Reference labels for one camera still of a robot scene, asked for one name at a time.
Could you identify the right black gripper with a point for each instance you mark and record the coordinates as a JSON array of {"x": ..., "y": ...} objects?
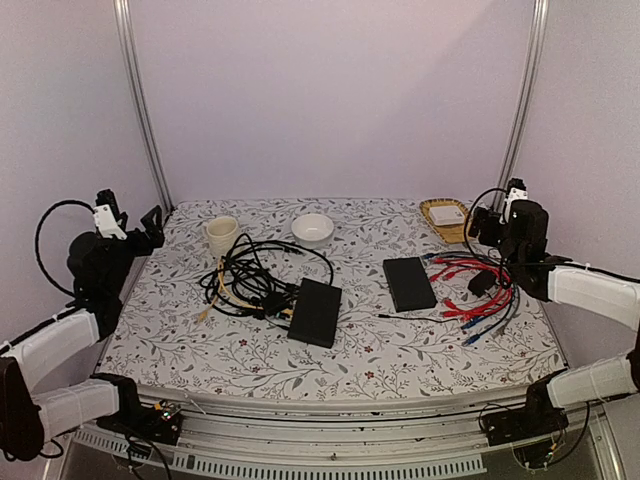
[{"x": 483, "y": 215}]

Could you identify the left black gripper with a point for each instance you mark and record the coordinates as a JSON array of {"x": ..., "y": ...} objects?
[{"x": 156, "y": 235}]

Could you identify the black network switch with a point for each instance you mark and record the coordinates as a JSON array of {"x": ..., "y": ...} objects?
[
  {"x": 315, "y": 314},
  {"x": 409, "y": 284}
]

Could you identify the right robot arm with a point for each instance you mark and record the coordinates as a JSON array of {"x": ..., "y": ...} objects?
[{"x": 518, "y": 230}]

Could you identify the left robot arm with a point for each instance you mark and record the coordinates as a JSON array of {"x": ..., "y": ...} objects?
[{"x": 99, "y": 261}]

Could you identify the woven bamboo tray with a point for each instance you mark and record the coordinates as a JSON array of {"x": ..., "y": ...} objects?
[{"x": 450, "y": 234}]

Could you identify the white small box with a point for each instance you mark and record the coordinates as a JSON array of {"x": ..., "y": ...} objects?
[{"x": 446, "y": 215}]

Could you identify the black power adapter right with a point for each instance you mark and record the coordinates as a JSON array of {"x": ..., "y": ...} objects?
[{"x": 482, "y": 283}]

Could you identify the cream ceramic mug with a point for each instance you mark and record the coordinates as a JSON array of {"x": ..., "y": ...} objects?
[{"x": 221, "y": 234}]

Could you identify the white ceramic bowl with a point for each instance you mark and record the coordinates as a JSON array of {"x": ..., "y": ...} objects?
[{"x": 312, "y": 230}]

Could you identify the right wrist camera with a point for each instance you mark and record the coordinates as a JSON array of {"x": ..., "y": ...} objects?
[{"x": 516, "y": 190}]

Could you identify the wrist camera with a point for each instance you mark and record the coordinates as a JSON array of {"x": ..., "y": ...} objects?
[
  {"x": 516, "y": 190},
  {"x": 109, "y": 220}
]

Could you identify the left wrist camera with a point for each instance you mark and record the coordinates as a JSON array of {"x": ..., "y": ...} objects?
[{"x": 109, "y": 220}]

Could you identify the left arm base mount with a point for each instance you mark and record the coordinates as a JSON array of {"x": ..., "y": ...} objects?
[{"x": 159, "y": 423}]

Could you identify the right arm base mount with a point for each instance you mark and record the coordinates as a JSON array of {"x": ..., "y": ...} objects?
[{"x": 535, "y": 433}]

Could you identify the front aluminium rail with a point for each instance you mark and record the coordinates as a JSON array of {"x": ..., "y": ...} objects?
[{"x": 430, "y": 438}]

